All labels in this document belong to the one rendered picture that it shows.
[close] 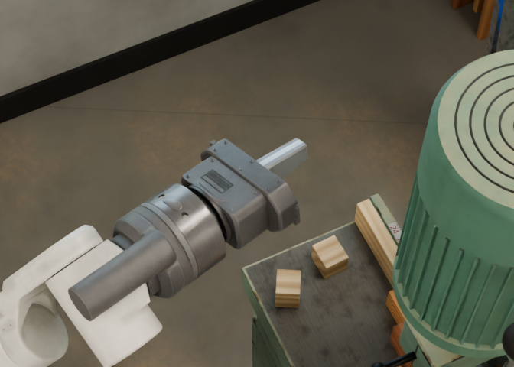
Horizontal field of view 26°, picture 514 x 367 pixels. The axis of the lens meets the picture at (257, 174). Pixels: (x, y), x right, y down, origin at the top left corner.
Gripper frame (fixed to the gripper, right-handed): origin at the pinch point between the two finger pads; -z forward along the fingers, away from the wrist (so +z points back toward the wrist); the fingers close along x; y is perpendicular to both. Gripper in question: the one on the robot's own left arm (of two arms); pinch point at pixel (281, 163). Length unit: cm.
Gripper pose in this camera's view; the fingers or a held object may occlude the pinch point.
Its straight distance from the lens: 111.8
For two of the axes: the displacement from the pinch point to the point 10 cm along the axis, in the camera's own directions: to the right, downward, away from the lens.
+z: -7.4, 5.2, -4.2
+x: 6.6, 4.9, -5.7
